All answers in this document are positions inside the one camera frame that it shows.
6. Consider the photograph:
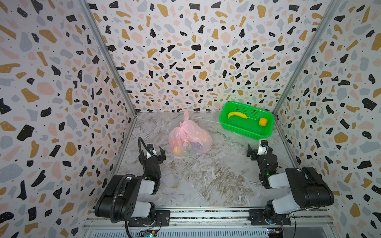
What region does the pink plastic bag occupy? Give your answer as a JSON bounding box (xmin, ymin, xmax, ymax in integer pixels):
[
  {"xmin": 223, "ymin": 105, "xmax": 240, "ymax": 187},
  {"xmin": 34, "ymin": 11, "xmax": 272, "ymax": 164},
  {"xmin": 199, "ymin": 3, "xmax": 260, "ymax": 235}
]
[{"xmin": 168, "ymin": 111, "xmax": 213, "ymax": 156}]

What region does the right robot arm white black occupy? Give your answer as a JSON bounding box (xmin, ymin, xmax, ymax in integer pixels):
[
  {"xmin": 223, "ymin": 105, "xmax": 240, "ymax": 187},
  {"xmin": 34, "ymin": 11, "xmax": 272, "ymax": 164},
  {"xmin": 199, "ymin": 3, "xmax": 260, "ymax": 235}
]
[{"xmin": 247, "ymin": 140, "xmax": 334, "ymax": 225}]

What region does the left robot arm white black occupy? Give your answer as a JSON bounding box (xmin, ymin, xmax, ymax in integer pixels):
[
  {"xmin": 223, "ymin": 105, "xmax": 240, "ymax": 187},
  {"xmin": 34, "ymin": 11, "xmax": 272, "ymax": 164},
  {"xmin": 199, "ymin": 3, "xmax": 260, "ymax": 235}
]
[{"xmin": 94, "ymin": 144, "xmax": 166, "ymax": 226}]

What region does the orange fruit in bag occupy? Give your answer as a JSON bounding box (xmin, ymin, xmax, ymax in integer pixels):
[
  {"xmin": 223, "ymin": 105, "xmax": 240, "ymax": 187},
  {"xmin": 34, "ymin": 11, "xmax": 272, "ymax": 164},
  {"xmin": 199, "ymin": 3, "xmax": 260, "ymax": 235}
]
[{"xmin": 172, "ymin": 146, "xmax": 186, "ymax": 157}]

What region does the orange fruit in basket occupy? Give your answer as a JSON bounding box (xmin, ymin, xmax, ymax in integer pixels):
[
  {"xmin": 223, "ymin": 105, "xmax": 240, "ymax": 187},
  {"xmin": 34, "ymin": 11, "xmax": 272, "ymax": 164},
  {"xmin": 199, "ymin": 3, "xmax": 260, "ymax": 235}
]
[{"xmin": 259, "ymin": 118, "xmax": 268, "ymax": 127}]

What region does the green plastic basket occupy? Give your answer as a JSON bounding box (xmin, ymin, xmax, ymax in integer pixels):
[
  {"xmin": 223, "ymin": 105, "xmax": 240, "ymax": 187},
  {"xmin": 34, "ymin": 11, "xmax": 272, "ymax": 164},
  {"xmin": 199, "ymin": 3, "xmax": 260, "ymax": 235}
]
[{"xmin": 219, "ymin": 102, "xmax": 274, "ymax": 140}]

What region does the yellow banana in basket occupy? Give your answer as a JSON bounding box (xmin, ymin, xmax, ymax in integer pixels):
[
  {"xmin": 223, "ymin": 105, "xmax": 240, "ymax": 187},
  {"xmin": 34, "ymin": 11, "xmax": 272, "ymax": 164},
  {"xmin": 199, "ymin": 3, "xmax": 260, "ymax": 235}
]
[{"xmin": 228, "ymin": 112, "xmax": 248, "ymax": 119}]

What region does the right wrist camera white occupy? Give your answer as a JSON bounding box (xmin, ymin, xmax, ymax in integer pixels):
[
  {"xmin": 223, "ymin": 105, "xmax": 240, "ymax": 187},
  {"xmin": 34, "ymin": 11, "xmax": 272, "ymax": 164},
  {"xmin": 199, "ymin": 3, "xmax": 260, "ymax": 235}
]
[{"xmin": 257, "ymin": 139, "xmax": 268, "ymax": 155}]

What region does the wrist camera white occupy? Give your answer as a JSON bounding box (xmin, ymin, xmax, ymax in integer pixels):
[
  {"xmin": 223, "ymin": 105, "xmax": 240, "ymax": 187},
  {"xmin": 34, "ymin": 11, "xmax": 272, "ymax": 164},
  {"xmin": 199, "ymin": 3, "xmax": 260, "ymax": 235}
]
[
  {"xmin": 257, "ymin": 139, "xmax": 268, "ymax": 155},
  {"xmin": 146, "ymin": 143, "xmax": 157, "ymax": 158}
]

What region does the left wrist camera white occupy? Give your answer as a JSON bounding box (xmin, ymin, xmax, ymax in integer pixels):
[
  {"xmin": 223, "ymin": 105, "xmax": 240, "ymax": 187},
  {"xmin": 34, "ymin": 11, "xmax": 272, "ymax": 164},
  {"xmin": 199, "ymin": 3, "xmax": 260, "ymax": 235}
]
[{"xmin": 146, "ymin": 143, "xmax": 157, "ymax": 158}]

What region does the black corrugated cable hose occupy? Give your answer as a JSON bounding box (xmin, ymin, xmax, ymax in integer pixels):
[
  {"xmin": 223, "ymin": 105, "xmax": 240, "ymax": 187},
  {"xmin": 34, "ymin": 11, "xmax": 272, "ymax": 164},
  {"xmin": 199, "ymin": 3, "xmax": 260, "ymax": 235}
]
[{"xmin": 109, "ymin": 137, "xmax": 155, "ymax": 224}]

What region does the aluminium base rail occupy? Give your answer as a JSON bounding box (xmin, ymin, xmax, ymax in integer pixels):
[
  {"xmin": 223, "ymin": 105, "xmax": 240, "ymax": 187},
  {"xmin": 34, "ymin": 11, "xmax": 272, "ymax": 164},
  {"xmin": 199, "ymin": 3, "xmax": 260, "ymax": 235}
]
[{"xmin": 81, "ymin": 207, "xmax": 339, "ymax": 238}]

